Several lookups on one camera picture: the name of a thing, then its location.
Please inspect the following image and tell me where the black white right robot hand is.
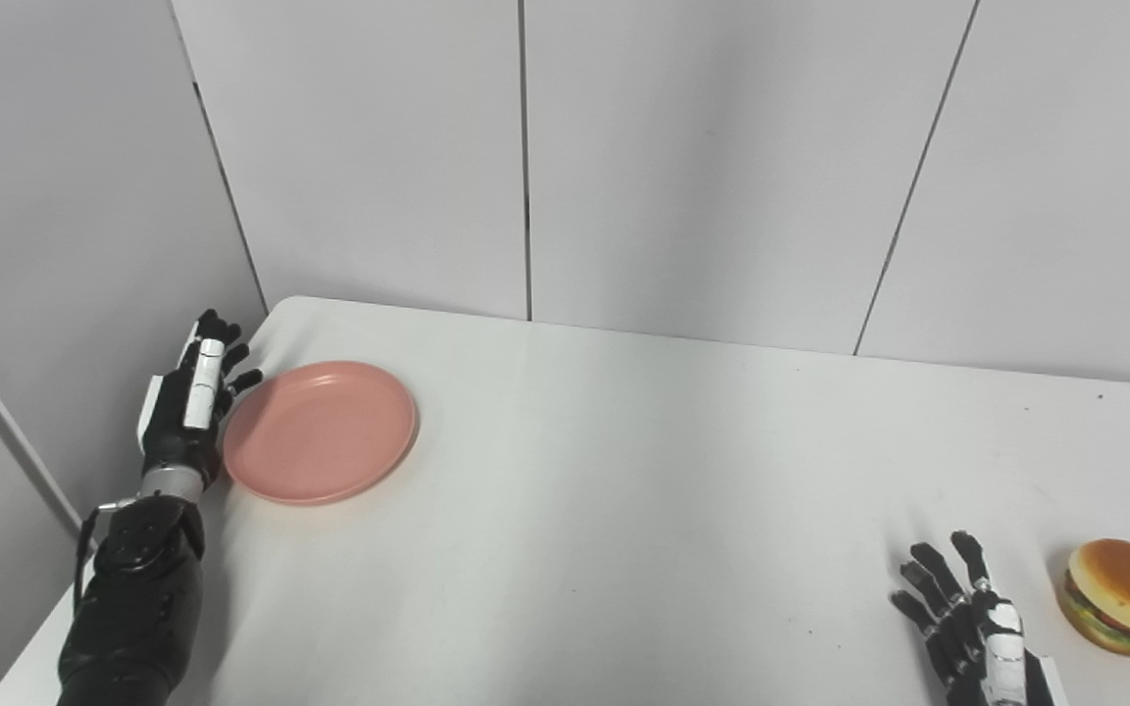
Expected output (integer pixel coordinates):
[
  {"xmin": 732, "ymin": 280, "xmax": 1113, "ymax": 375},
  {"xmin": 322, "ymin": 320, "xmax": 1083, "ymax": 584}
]
[{"xmin": 891, "ymin": 530, "xmax": 1068, "ymax": 706}]

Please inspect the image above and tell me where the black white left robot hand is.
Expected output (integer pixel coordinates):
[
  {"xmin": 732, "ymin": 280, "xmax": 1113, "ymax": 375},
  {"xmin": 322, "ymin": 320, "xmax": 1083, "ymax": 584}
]
[{"xmin": 136, "ymin": 310, "xmax": 264, "ymax": 483}]

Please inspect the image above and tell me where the pink round plate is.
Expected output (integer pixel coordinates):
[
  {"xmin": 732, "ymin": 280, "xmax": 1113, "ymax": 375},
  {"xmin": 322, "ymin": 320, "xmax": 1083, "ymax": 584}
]
[{"xmin": 223, "ymin": 361, "xmax": 420, "ymax": 507}]

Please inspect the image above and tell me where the toy hamburger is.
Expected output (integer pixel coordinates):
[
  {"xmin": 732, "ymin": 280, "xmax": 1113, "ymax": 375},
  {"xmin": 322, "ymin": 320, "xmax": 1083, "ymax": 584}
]
[{"xmin": 1058, "ymin": 538, "xmax": 1130, "ymax": 658}]

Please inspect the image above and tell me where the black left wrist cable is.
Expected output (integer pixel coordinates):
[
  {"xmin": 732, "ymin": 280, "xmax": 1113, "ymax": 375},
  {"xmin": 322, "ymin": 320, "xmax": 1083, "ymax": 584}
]
[{"xmin": 73, "ymin": 498, "xmax": 140, "ymax": 611}]

